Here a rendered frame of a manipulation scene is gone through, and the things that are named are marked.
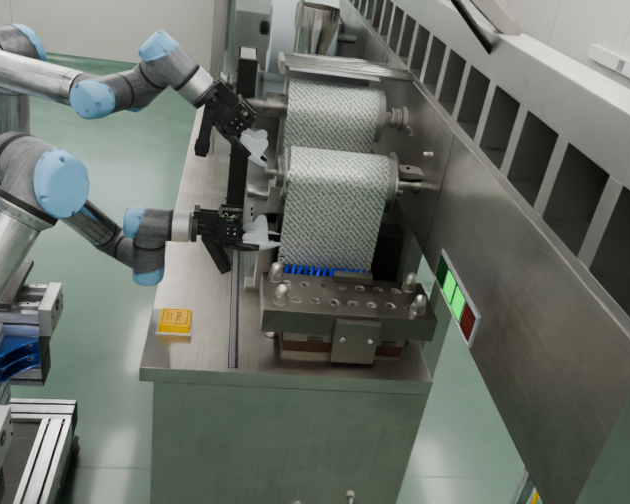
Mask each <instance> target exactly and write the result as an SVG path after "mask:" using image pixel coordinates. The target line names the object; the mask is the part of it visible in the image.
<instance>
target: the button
mask: <svg viewBox="0 0 630 504"><path fill-rule="evenodd" d="M190 321H191V309H177V308H162V310H161V315H160V320H159V327H158V331H159V332H169V333H186V334H188V333H189V329H190Z"/></svg>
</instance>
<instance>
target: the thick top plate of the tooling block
mask: <svg viewBox="0 0 630 504"><path fill-rule="evenodd" d="M268 273H269V272H263V271H262V276H261V284H260V324H261V331H265V332H281V333H298V334H314V335H330V336H333V334H334V329H335V324H336V319H337V318H341V319H356V320H372V321H380V323H381V330H380V334H379V339H396V340H412V341H428V342H432V339H433V336H434V332H435V329H436V326H437V322H438V320H437V318H436V316H435V313H434V311H433V309H432V307H431V304H430V302H429V300H428V298H427V295H426V293H425V291H424V288H423V286H422V284H421V283H417V285H416V292H414V293H408V292H405V291H404V290H402V288H401V286H402V285H403V282H395V281H382V280H372V284H358V283H345V282H334V281H333V277H329V276H316V275H302V274H289V273H283V275H282V278H283V280H282V281H281V282H280V283H272V282H270V281H268V279H267V276H268ZM281 284H285V285H286V286H287V287H288V294H289V304H288V305H287V306H277V305H275V304H274V303H273V298H274V293H276V290H277V287H278V286H279V285H281ZM419 294H423V295H424V296H425V297H426V309H425V311H426V313H425V315H422V316H418V315H415V314H413V313H412V312H411V311H410V308H411V307H412V303H413V302H414V300H415V298H416V296H417V295H419Z"/></svg>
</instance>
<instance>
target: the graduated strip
mask: <svg viewBox="0 0 630 504"><path fill-rule="evenodd" d="M239 289H240V251H238V250H234V249H233V255H232V280H231V305H230V329H229V354H228V368H238V340H239Z"/></svg>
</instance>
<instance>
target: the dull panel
mask: <svg viewBox="0 0 630 504"><path fill-rule="evenodd" d="M381 223H386V224H397V225H399V226H400V229H401V231H402V233H403V235H404V240H403V244H402V248H401V252H400V256H399V261H398V265H397V269H396V273H395V277H394V281H395V282H404V280H405V279H406V276H407V274H409V273H411V272H412V273H415V274H416V276H417V273H418V269H419V265H420V261H421V257H422V251H421V249H420V247H419V245H418V243H417V240H416V238H415V236H414V234H413V232H412V230H411V228H410V226H409V224H408V222H407V220H406V217H405V215H404V213H403V211H402V209H401V207H400V205H399V203H398V201H397V199H395V202H394V205H393V207H392V209H391V210H390V211H389V212H388V213H385V212H384V211H383V214H382V219H381Z"/></svg>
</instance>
